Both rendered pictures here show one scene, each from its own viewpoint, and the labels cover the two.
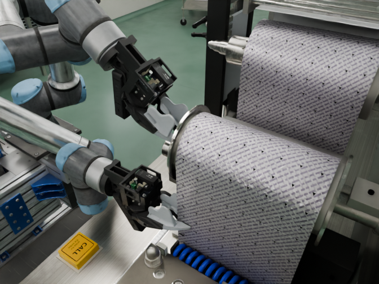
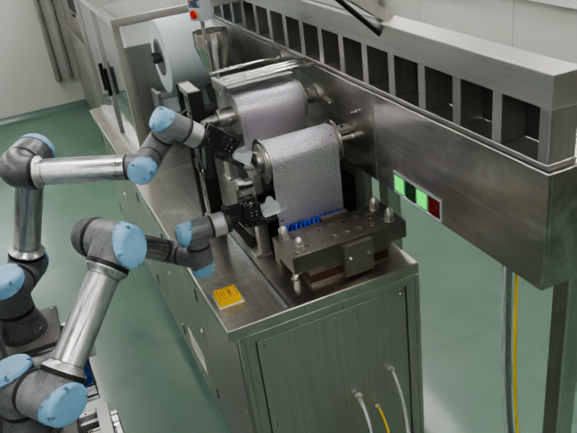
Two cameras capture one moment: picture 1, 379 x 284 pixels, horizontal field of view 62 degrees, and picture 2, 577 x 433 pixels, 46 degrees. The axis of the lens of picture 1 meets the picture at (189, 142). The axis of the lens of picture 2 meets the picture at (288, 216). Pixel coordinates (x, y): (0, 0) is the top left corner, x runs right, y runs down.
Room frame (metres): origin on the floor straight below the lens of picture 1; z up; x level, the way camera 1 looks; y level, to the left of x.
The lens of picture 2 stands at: (-0.79, 1.57, 2.10)
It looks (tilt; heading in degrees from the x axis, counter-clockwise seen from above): 28 degrees down; 307
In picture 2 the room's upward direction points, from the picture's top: 8 degrees counter-clockwise
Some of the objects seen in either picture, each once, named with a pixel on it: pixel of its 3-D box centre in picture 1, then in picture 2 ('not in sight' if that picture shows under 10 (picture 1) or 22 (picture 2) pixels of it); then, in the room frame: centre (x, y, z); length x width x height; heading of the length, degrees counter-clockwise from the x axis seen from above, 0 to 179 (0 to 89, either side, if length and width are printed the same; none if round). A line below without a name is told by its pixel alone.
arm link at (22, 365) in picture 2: not in sight; (16, 384); (0.64, 0.90, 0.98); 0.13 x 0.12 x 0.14; 3
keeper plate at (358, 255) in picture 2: not in sight; (358, 257); (0.13, 0.00, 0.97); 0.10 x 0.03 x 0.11; 57
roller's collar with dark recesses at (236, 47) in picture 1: (243, 52); (225, 117); (0.67, -0.12, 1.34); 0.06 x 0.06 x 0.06; 57
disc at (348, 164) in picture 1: (333, 200); (332, 141); (0.31, -0.22, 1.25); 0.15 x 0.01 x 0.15; 147
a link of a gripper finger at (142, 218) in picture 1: (148, 214); (263, 218); (0.41, 0.08, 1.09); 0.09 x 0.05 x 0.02; 56
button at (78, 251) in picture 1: (78, 249); (227, 295); (0.45, 0.28, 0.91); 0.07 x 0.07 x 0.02; 57
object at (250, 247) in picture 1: (230, 242); (309, 195); (0.33, -0.08, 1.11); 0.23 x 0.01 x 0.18; 57
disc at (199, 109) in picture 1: (191, 143); (261, 161); (0.45, 0.00, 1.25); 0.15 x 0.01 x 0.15; 147
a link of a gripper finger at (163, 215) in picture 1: (167, 216); (275, 208); (0.39, 0.04, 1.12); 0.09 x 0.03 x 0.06; 56
